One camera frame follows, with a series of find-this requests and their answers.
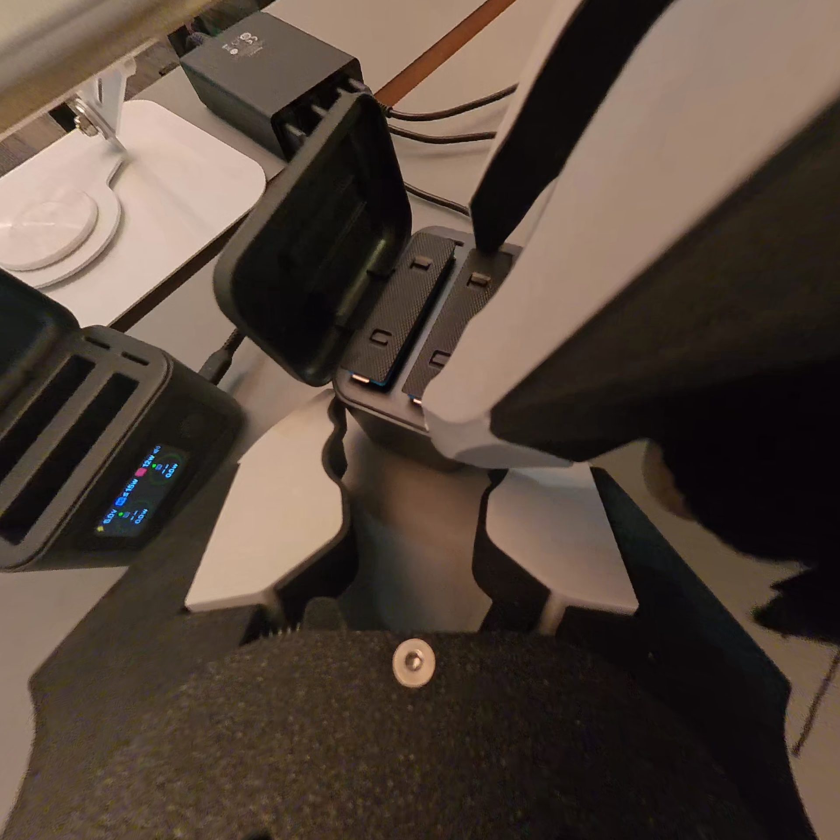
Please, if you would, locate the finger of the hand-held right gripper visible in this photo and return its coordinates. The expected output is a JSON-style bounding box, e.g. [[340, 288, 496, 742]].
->
[[506, 0, 585, 132], [423, 0, 840, 471]]

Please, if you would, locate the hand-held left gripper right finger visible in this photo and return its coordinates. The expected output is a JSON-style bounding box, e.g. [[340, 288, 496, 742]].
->
[[473, 466, 640, 628]]

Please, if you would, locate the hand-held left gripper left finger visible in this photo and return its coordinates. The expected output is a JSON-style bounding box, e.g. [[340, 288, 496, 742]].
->
[[184, 392, 358, 618]]

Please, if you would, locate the black battery charging case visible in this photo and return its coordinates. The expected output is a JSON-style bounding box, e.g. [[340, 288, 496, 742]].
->
[[214, 90, 526, 631], [0, 269, 246, 572]]

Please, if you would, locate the black multi-port power hub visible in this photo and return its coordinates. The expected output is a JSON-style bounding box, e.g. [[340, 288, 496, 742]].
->
[[180, 14, 368, 158]]

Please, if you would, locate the white stand base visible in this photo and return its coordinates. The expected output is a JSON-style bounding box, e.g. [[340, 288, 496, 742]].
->
[[0, 66, 267, 329]]

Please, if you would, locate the black charging cable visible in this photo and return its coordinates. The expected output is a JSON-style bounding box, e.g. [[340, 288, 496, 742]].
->
[[374, 86, 519, 122], [405, 184, 473, 217], [388, 125, 500, 145], [197, 329, 248, 388]]

